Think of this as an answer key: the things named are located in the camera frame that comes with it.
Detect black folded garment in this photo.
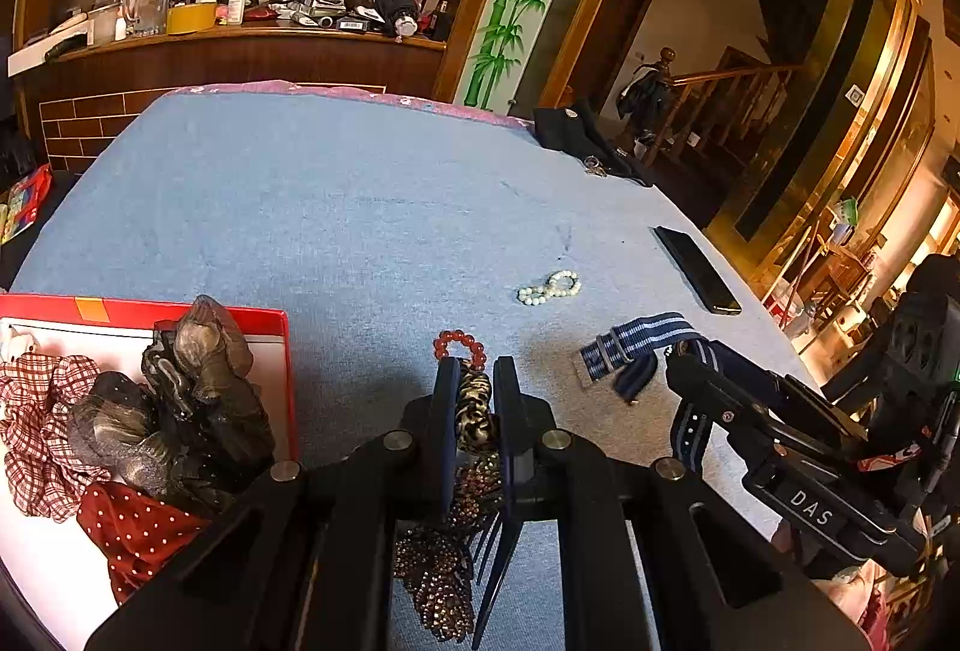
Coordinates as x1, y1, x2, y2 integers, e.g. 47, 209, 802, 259
534, 102, 652, 188

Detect white cherry print scrunchie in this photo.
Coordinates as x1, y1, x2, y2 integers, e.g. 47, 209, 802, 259
0, 326, 37, 364

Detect red bead bracelet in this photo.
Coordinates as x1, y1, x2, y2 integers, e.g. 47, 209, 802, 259
431, 328, 490, 373

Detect red plaid scrunchie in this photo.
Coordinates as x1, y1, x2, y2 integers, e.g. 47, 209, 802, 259
2, 353, 110, 523

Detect navy striped watch strap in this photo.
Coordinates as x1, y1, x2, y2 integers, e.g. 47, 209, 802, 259
574, 310, 752, 476

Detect wooden counter ledge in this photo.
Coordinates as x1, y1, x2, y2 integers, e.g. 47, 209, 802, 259
13, 22, 446, 173

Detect brown wooden door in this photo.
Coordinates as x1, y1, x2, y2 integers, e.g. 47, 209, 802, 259
568, 0, 652, 115

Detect wooden stair railing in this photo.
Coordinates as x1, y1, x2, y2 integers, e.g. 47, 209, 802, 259
641, 64, 802, 167

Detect red white tray box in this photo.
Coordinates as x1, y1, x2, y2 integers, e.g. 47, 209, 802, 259
2, 293, 298, 649

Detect small white pearl bracelet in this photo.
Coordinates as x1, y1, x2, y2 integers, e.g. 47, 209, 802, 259
515, 267, 584, 308

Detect black smartphone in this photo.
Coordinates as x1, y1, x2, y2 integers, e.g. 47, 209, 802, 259
654, 225, 742, 316

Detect grey metallic scrunchie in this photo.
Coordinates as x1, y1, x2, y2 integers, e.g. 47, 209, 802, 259
68, 295, 275, 514

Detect red polka dot scrunchie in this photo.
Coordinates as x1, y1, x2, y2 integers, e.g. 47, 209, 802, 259
78, 482, 210, 604

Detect keys on bed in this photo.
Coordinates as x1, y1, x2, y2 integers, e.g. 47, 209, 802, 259
583, 155, 607, 176

